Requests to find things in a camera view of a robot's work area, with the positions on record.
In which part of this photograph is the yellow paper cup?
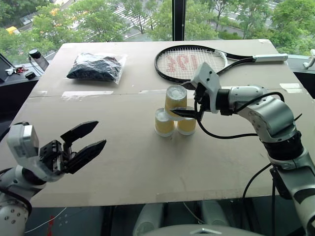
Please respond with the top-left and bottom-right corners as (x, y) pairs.
(176, 106), (197, 136)
(164, 85), (188, 121)
(154, 107), (176, 138)

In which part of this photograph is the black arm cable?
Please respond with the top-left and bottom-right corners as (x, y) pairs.
(193, 91), (303, 139)
(0, 186), (33, 217)

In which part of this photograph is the clear tape strip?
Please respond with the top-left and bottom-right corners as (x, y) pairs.
(279, 83), (304, 94)

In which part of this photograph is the black window frame post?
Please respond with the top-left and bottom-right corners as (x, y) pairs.
(171, 0), (187, 41)

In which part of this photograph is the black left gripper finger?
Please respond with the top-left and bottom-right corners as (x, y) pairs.
(64, 139), (107, 175)
(60, 120), (99, 144)

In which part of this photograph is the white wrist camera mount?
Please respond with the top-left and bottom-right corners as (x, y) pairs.
(6, 122), (65, 182)
(190, 62), (222, 114)

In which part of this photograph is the black cylindrical device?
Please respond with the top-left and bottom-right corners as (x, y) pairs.
(28, 49), (50, 72)

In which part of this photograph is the grey rounded robot shape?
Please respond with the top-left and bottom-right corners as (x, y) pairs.
(132, 202), (165, 236)

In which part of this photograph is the white plastic object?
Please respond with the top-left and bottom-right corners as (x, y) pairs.
(303, 49), (315, 69)

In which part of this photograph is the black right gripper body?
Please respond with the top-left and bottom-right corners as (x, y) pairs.
(193, 83), (210, 121)

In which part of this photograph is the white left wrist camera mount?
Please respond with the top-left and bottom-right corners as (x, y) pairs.
(6, 122), (65, 182)

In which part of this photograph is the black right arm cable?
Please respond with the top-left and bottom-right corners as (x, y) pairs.
(193, 91), (303, 139)

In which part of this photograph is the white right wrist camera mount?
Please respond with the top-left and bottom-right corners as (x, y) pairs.
(190, 62), (222, 114)

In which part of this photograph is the clear bag of black items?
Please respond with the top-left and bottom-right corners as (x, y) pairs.
(66, 52), (128, 86)

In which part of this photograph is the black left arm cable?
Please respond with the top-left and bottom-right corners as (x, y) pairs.
(0, 186), (33, 217)

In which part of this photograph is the black cable under table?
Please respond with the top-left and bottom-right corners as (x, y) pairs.
(242, 163), (277, 236)

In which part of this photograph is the grey robot torso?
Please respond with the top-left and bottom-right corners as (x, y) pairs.
(139, 227), (267, 236)

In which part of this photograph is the small red white clutter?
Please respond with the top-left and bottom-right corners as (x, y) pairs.
(5, 65), (27, 75)

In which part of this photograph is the black white tennis racket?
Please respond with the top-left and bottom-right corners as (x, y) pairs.
(154, 45), (289, 83)

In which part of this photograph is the thin white wire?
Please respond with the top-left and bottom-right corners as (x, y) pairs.
(24, 207), (67, 234)

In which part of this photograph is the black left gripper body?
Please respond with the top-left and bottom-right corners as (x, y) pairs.
(38, 139), (77, 176)

